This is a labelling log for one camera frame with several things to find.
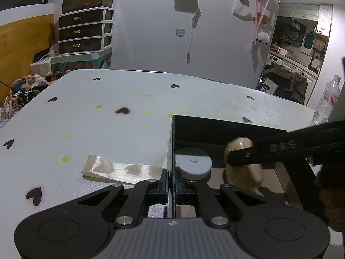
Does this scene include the white cloth covered box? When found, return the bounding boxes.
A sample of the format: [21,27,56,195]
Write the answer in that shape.
[30,57,53,76]

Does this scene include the person's right hand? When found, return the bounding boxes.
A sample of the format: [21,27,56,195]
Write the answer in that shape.
[315,164,345,232]

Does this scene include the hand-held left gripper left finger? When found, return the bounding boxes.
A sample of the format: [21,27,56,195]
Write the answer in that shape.
[77,169,171,228]

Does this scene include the grey round disc device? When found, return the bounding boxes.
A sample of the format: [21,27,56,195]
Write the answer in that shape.
[175,148,213,181]

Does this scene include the white plastic drawer unit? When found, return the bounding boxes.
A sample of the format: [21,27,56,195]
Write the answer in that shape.
[58,7,116,56]

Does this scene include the white plush sheep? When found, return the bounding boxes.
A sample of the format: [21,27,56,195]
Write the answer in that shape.
[255,32,270,46]

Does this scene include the white washing machine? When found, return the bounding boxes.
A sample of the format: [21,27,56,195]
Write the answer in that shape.
[265,55,282,71]

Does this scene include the blue bottle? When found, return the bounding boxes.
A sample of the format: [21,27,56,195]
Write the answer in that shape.
[304,31,315,50]

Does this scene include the pink ribbons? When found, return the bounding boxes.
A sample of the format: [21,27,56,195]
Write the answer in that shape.
[253,0,270,42]

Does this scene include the hanging cable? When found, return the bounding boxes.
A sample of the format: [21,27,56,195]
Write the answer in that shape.
[186,8,202,65]

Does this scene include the brown jacket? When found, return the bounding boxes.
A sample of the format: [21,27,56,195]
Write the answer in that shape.
[263,65,308,104]

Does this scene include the white printed bag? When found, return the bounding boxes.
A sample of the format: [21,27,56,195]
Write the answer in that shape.
[260,77,278,95]

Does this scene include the colourful printed cabinet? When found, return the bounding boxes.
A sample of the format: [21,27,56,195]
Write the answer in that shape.
[51,50,113,80]

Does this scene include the black storage box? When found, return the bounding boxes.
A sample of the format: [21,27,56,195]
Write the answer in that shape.
[166,115,328,219]

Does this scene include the white hanging bag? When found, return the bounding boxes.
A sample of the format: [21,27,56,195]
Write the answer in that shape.
[233,0,252,20]

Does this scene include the white kitchen wall cabinets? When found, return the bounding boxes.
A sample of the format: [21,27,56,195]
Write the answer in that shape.
[279,3,333,37]

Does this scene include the pile of plush toys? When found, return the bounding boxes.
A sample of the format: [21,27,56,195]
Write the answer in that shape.
[0,74,58,128]

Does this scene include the wooden board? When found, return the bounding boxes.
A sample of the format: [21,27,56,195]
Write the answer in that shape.
[0,12,56,98]

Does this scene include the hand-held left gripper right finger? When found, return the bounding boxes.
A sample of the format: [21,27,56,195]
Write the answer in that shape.
[170,169,266,228]

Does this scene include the clear plastic water bottle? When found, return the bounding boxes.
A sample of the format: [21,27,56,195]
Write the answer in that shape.
[312,74,341,125]

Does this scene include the clear tape strip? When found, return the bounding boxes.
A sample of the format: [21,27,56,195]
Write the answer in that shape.
[82,155,169,186]

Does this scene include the beige oval case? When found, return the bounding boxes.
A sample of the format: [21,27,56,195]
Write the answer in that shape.
[223,137,266,197]

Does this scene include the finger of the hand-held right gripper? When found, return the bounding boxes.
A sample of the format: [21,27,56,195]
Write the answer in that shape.
[228,137,273,168]

